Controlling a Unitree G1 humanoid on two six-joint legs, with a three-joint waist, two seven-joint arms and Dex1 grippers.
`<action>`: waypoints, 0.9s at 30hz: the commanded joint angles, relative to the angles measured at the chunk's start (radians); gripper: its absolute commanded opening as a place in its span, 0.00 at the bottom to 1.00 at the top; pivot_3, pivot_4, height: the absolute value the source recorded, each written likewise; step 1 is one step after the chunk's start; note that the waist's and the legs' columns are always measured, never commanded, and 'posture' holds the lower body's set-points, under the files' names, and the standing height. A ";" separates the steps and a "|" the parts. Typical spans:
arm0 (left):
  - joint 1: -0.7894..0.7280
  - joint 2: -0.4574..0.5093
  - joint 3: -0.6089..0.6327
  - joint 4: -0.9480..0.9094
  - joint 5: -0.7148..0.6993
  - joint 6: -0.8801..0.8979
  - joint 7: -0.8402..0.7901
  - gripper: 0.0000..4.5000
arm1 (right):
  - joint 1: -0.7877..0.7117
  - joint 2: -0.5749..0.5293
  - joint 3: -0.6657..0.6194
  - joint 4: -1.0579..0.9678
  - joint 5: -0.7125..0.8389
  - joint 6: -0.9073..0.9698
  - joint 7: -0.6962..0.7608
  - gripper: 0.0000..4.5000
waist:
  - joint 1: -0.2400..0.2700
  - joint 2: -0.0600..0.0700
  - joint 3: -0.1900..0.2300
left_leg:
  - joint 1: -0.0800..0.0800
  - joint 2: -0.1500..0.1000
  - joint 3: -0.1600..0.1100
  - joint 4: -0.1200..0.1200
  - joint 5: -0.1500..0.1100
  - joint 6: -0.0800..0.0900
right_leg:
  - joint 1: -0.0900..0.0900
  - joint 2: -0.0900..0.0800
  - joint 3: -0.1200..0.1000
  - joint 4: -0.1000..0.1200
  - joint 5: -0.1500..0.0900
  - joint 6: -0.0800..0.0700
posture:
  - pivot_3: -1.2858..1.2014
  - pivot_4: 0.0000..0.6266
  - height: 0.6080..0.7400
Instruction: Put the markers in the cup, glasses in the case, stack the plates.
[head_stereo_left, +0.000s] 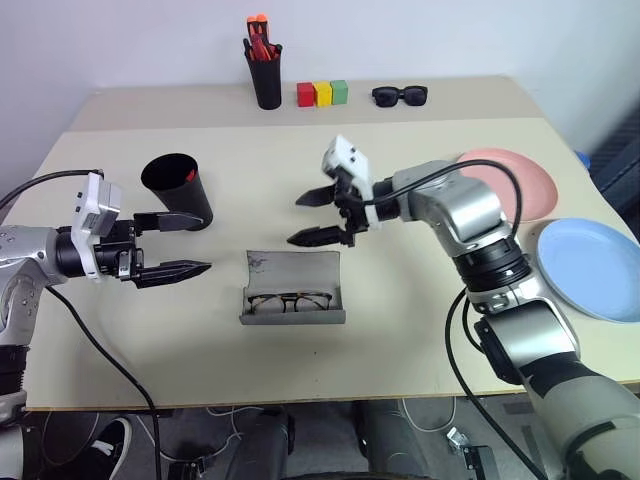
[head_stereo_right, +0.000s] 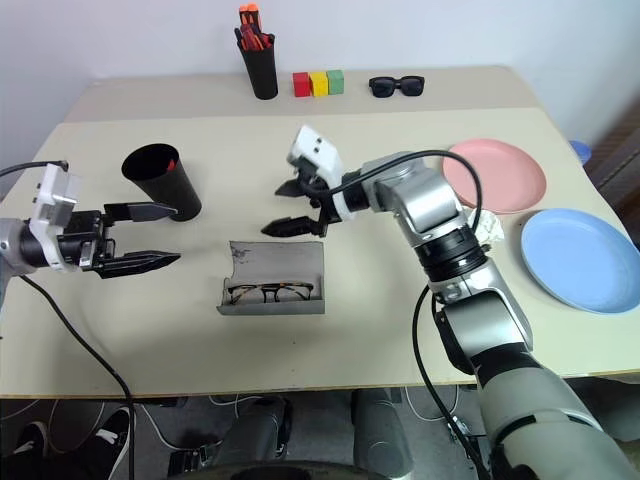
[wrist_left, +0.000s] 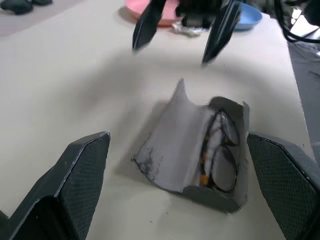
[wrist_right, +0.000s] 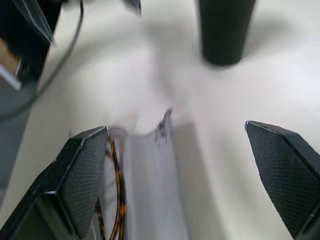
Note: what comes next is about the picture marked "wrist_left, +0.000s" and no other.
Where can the crumpled white paper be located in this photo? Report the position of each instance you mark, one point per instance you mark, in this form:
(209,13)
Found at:
(187,30)

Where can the black sunglasses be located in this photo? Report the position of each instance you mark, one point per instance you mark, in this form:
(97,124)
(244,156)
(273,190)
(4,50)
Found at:
(20,7)

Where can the tortoiseshell round eyeglasses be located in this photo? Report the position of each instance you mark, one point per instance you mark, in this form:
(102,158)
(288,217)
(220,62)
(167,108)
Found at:
(226,160)

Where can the blue plate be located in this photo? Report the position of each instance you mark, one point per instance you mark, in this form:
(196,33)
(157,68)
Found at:
(250,17)

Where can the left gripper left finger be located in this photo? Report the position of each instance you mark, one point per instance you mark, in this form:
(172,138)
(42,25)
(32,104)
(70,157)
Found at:
(50,212)

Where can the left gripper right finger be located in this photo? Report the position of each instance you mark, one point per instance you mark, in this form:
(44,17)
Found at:
(292,190)

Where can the pink plate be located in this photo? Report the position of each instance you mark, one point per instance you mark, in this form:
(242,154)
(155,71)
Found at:
(135,7)

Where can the grey glasses case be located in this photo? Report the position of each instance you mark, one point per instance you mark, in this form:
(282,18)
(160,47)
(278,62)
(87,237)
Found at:
(175,145)

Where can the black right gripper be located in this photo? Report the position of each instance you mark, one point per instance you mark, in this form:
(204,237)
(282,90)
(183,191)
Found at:
(197,12)

